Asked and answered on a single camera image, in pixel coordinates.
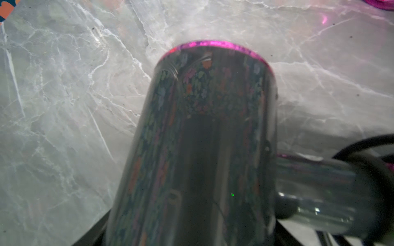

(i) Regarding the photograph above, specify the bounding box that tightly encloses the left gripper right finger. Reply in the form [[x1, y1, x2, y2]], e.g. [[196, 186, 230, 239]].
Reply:
[[274, 221, 303, 246]]

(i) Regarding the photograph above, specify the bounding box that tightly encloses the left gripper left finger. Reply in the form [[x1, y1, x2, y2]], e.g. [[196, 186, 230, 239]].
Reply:
[[72, 210, 111, 246]]

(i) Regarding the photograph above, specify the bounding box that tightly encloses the dark grey hair dryer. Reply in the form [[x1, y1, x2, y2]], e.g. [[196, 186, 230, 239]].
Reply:
[[104, 41, 394, 246], [364, 0, 394, 11]]

